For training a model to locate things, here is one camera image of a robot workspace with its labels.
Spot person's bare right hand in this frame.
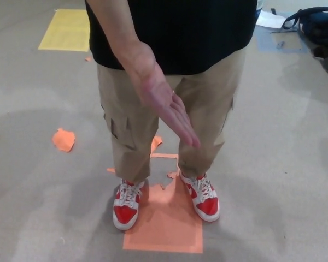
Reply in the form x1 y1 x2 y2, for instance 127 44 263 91
137 63 201 148

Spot person's bare right forearm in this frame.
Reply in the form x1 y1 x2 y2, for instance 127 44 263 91
84 0 157 80

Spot khaki cargo trousers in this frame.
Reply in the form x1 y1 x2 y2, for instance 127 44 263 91
96 47 247 183

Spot curled orange paper scrap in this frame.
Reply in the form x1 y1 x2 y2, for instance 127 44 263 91
150 135 164 154

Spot black t-shirt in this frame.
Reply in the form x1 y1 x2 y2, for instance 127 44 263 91
84 0 257 75

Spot crumpled orange paper piece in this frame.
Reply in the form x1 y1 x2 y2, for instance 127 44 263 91
51 127 76 153

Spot red white left sneaker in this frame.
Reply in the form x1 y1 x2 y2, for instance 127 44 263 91
179 171 220 222

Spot red white sneaker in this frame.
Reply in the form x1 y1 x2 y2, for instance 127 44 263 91
179 171 220 222
112 178 145 231

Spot red white right sneaker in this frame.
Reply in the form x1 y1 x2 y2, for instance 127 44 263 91
112 178 145 231

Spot yellow floor paper sheet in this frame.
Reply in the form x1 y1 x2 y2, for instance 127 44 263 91
37 8 91 52

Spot orange floor paper sheet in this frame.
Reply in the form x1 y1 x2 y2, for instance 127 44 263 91
122 153 204 254

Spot white paper sheet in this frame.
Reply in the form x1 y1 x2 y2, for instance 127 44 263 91
255 9 286 28

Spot dark blue backpack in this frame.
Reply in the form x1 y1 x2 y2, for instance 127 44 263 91
281 8 328 58

